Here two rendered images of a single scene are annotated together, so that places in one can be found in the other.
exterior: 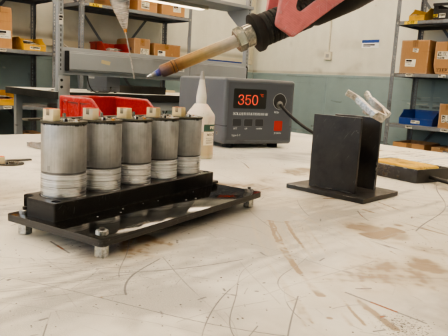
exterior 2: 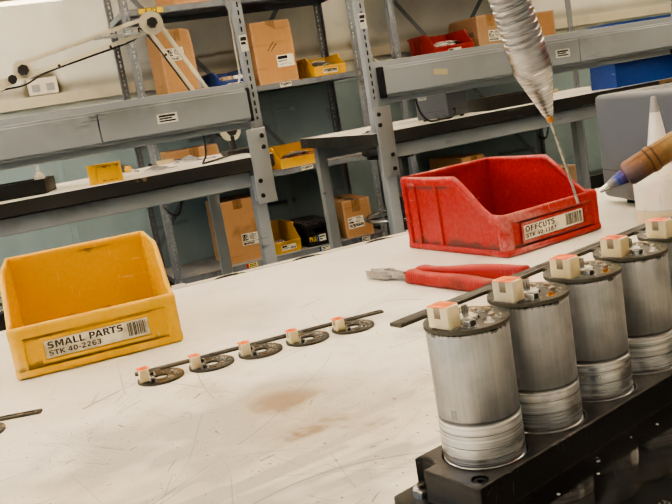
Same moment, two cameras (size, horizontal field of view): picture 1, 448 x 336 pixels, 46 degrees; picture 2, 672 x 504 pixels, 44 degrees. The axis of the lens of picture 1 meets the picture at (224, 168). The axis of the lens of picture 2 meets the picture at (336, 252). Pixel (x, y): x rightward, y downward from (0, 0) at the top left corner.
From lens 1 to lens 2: 0.08 m
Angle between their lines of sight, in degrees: 21
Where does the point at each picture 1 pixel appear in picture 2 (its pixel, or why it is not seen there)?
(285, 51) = not seen: outside the picture
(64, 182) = (487, 438)
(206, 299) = not seen: outside the picture
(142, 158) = (613, 348)
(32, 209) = (436, 491)
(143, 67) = (500, 65)
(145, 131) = (611, 296)
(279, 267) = not seen: outside the picture
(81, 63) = (404, 82)
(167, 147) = (653, 309)
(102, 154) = (542, 364)
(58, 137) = (463, 358)
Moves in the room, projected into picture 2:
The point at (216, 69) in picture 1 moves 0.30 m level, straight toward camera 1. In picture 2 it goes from (626, 37) to (626, 35)
